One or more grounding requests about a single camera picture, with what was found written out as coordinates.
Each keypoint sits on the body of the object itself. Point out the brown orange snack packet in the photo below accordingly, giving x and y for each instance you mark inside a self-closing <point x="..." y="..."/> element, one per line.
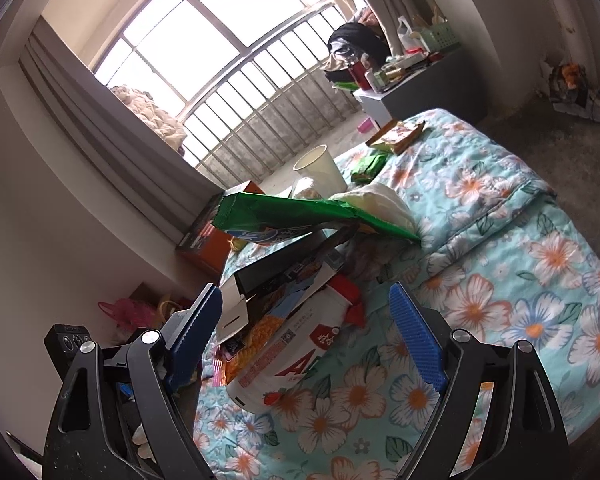
<point x="397" y="135"/>

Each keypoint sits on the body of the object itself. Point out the person's left hand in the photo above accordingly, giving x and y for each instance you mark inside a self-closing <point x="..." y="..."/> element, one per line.
<point x="142" y="442"/>

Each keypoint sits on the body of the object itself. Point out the white flat box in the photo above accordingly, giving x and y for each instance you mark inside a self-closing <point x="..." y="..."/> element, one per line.
<point x="595" y="107"/>

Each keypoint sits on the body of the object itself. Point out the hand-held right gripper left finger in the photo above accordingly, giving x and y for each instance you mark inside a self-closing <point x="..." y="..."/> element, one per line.
<point x="195" y="330"/>

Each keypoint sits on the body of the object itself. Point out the grey nightstand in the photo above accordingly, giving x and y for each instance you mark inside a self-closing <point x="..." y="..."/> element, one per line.
<point x="420" y="90"/>

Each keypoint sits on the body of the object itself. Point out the white paper cup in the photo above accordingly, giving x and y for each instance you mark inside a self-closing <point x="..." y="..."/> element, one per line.
<point x="317" y="167"/>

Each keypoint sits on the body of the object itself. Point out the orange cardboard carton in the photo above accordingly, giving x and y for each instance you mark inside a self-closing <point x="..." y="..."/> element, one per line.
<point x="210" y="255"/>

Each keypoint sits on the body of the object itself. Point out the black cardboard box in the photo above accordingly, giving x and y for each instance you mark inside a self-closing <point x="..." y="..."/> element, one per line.
<point x="280" y="265"/>

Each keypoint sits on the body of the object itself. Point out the white plastic bag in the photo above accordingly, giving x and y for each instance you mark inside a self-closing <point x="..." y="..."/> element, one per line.
<point x="407" y="35"/>

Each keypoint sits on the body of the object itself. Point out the green snack bag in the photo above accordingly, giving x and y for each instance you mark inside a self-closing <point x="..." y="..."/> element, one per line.
<point x="290" y="215"/>

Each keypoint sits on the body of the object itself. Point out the grey left curtain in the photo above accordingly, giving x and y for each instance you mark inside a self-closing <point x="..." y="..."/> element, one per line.
<point x="105" y="135"/>

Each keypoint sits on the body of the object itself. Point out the white yogurt bottle red cap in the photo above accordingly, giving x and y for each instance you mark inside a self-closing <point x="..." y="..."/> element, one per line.
<point x="290" y="370"/>

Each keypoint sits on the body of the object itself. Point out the red thermos bottle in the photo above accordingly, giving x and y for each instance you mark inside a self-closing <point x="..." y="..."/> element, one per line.
<point x="357" y="72"/>

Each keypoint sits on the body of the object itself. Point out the window frame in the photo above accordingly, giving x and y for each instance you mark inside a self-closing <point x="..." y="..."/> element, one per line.
<point x="200" y="10"/>

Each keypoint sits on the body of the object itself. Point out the beige draped quilt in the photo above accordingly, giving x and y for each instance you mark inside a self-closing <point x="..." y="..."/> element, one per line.
<point x="150" y="115"/>

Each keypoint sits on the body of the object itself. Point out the metal balcony railing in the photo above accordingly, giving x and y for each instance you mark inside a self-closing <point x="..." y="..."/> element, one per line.
<point x="270" y="110"/>

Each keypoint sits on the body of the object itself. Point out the green paper sheet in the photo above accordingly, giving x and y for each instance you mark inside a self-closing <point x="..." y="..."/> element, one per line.
<point x="342" y="85"/>

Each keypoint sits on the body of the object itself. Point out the black clothing heap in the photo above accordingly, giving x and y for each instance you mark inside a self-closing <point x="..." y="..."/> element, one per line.
<point x="355" y="37"/>

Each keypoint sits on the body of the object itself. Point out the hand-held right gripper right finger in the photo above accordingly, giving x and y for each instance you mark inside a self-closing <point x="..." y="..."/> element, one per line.
<point x="420" y="340"/>

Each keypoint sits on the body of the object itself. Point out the crumpled cream paper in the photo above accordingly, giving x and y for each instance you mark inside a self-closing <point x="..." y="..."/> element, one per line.
<point x="380" y="205"/>

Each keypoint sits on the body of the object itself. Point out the green snack packet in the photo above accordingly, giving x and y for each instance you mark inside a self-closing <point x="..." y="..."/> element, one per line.
<point x="367" y="167"/>

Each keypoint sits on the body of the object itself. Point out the green plastic basket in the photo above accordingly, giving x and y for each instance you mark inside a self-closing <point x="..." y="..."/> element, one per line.
<point x="436" y="37"/>

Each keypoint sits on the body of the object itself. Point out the floral quilt bed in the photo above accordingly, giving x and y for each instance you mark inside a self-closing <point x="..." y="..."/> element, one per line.
<point x="505" y="270"/>

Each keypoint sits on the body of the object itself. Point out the pink mesh bag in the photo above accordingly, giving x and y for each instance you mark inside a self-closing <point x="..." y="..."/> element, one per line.
<point x="125" y="315"/>

